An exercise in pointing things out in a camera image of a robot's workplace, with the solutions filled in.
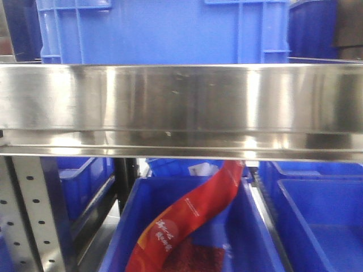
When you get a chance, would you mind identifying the dark blue bin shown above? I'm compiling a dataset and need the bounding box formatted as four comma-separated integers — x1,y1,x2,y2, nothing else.
288,1,338,59
1,1,43,62

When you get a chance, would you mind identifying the large blue crate upper shelf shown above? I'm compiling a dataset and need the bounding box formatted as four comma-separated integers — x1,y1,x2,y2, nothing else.
36,1,290,65

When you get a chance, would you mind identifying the stainless steel shelf beam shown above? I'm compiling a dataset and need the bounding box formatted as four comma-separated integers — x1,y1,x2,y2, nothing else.
1,64,362,162

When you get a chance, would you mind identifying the red printed bag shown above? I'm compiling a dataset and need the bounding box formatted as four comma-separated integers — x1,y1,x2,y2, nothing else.
125,160,245,271

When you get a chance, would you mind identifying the blue bin lower right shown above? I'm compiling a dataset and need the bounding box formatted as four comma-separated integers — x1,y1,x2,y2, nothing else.
258,161,362,271

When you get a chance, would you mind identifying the blue bin lower centre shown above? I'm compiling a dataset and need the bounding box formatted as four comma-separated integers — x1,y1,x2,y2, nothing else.
99,177,284,271

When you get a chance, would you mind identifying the dark blue bin upper left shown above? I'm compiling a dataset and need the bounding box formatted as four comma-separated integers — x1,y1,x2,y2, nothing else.
1,1,43,62

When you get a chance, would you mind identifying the blue bin lower left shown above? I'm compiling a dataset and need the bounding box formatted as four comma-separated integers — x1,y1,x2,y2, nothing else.
57,157,114,220

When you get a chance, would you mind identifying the dark blue bin upper right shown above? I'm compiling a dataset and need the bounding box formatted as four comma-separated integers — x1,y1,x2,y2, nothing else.
288,1,338,59

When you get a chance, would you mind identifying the perforated metal shelf upright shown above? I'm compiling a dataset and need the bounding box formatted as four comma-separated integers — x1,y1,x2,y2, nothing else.
1,156,67,271

